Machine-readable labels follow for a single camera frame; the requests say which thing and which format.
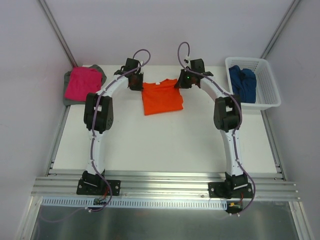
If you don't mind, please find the aluminium mounting rail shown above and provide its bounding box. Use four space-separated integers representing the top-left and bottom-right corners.
31 169 302 202

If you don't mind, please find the blue t shirt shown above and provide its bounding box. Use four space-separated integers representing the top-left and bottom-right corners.
228 65 257 104

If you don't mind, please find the purple cable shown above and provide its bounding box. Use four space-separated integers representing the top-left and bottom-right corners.
177 41 256 201
89 48 152 191

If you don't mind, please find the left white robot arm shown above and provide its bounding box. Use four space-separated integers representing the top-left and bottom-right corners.
82 58 144 194

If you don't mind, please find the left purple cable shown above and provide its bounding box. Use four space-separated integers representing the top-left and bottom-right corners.
89 48 152 191

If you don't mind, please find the pink folded t shirt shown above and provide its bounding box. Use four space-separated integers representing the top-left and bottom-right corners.
64 67 103 102

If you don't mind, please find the orange t shirt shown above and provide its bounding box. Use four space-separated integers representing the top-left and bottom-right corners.
141 79 184 116

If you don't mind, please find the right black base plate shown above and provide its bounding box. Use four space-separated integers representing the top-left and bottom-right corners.
208 182 254 199

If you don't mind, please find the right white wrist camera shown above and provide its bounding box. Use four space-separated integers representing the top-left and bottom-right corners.
184 58 191 64

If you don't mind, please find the white plastic basket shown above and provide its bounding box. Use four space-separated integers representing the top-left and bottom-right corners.
225 57 281 111

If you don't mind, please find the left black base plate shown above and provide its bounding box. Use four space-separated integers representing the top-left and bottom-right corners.
76 179 121 196

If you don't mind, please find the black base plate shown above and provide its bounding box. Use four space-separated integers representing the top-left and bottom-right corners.
208 182 254 199
76 179 121 196

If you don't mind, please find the grey folded t shirt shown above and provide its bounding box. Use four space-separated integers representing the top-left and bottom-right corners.
62 64 107 106

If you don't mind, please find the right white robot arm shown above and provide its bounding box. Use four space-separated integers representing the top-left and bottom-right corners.
174 57 255 199

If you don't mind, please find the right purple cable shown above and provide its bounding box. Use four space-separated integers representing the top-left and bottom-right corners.
177 41 256 201

